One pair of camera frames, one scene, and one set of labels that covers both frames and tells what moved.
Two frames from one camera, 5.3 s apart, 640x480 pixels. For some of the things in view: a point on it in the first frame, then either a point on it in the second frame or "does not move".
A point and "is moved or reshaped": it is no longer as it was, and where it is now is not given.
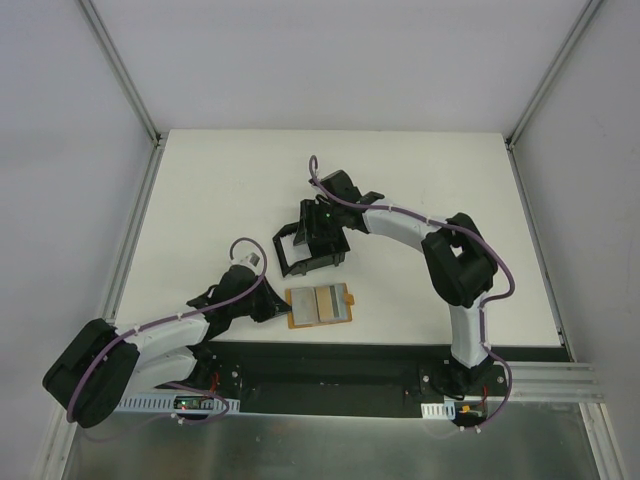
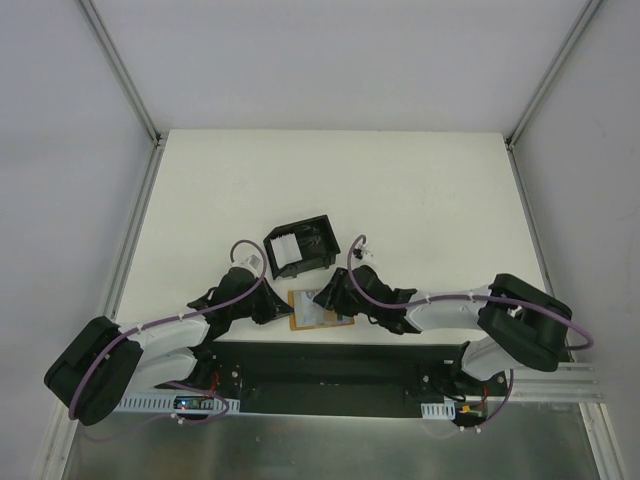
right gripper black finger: [329, 235] -> [343, 309]
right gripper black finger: [306, 222] -> [329, 298]
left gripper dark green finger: [273, 304] does not move
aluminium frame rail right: [565, 51] does not move
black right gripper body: [323, 239] -> [340, 293]
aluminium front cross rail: [555, 382] does not move
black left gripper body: [265, 301] does not move
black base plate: [336, 379] does not move
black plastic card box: [299, 249] is moved or reshaped
